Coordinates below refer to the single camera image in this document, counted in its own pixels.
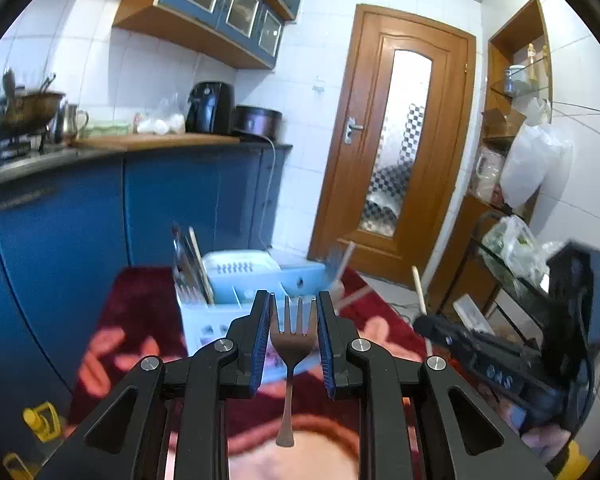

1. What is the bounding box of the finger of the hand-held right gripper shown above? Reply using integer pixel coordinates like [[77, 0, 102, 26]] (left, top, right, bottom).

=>
[[451, 329, 537, 362], [412, 315, 487, 377]]

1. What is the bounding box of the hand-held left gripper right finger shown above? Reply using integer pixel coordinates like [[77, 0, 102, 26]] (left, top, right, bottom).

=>
[[316, 290, 556, 480]]

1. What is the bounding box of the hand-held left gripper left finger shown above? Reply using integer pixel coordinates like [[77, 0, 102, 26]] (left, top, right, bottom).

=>
[[37, 289, 273, 480]]

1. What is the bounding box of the small metal fork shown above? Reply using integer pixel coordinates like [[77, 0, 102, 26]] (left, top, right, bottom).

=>
[[270, 295, 317, 448]]

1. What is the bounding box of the wooden chopstick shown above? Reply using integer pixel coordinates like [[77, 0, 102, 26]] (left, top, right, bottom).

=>
[[411, 265, 427, 320], [188, 226, 216, 306], [336, 286, 377, 311]]

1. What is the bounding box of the light blue utensil holder box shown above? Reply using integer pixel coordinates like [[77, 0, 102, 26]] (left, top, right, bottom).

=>
[[175, 249, 346, 378]]

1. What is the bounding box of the grey plastic spoon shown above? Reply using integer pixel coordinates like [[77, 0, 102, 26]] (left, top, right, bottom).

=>
[[327, 241, 357, 297]]

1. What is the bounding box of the large metal fork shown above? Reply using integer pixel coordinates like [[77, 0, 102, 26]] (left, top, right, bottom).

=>
[[171, 224, 193, 286]]

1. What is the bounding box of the person's right hand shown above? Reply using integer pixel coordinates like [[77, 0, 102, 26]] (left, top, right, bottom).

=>
[[497, 400, 573, 466]]

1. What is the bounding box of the white power strip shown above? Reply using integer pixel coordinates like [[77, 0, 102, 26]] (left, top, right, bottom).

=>
[[452, 295, 496, 336]]

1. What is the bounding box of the clear bag of vegetables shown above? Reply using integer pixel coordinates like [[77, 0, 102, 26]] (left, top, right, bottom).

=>
[[480, 215, 551, 286]]

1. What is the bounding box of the red floral blanket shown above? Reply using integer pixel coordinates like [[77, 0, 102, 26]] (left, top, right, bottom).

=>
[[62, 265, 481, 480]]

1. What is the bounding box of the white plastic bag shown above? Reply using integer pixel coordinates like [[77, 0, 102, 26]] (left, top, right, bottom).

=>
[[500, 122, 576, 211]]

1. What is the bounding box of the wooden door with glass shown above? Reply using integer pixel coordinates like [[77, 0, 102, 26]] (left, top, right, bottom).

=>
[[307, 4, 477, 291]]

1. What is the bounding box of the cardboard box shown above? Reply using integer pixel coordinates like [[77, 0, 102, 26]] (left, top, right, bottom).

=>
[[481, 107, 527, 138]]

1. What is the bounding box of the blue base cabinet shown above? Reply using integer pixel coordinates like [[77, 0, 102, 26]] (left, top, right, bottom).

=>
[[0, 140, 293, 480]]

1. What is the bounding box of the dark rice cooker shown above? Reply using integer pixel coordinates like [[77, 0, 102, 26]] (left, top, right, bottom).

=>
[[232, 105, 283, 141]]

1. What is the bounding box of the wooden cutting board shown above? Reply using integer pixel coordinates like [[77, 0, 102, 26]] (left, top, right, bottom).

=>
[[75, 132, 241, 150]]

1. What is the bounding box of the white cup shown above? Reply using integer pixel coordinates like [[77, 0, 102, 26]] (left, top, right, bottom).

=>
[[502, 65, 528, 96]]

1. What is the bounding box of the black air fryer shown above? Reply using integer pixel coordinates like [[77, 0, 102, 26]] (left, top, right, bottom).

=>
[[186, 81, 236, 136]]

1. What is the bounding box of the clear plastic bag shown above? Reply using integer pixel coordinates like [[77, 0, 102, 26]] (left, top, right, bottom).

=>
[[132, 97, 187, 136]]

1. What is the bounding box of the pale green cloth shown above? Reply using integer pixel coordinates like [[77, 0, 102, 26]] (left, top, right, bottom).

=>
[[85, 122, 133, 138]]

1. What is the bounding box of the wooden shelf unit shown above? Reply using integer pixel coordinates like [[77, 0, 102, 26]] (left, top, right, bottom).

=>
[[460, 0, 553, 321]]

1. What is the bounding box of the metal cup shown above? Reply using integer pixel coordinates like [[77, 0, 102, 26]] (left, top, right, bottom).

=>
[[55, 102, 90, 143]]

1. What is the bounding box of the gas stove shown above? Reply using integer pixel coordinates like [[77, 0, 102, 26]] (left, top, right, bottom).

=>
[[0, 132, 51, 171]]

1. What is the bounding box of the large black wok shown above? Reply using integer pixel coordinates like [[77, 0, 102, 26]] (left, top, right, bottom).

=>
[[0, 74, 66, 142]]

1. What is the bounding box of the black wire rack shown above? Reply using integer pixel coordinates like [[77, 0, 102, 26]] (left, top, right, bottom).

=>
[[425, 210, 551, 331]]

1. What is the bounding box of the white power cable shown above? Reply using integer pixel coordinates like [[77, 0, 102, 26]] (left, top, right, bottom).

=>
[[250, 132, 278, 251]]

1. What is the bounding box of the metal door handle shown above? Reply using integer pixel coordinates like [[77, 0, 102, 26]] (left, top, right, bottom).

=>
[[343, 116, 365, 146]]

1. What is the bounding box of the cabinet door handle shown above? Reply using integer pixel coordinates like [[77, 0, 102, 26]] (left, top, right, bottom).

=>
[[0, 187, 56, 211]]

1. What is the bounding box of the blue wall cabinet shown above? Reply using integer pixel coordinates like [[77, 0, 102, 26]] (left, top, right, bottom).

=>
[[112, 0, 310, 71]]

